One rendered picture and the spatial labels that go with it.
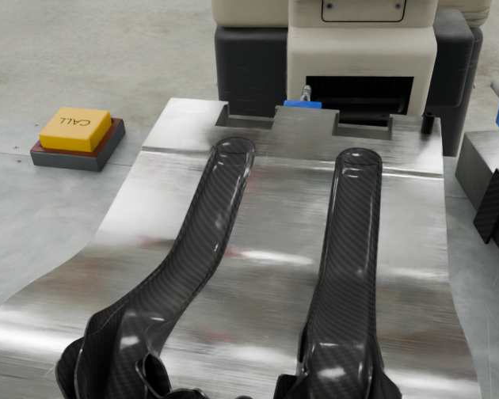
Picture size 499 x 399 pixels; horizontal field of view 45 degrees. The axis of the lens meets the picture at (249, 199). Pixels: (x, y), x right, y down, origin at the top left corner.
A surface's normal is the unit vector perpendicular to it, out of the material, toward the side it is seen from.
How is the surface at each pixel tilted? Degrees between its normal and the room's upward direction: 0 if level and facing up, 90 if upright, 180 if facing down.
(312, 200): 3
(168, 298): 28
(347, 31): 8
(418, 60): 98
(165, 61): 0
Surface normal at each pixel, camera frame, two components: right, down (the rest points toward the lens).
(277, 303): 0.07, -0.98
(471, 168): -0.99, 0.09
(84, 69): -0.04, -0.77
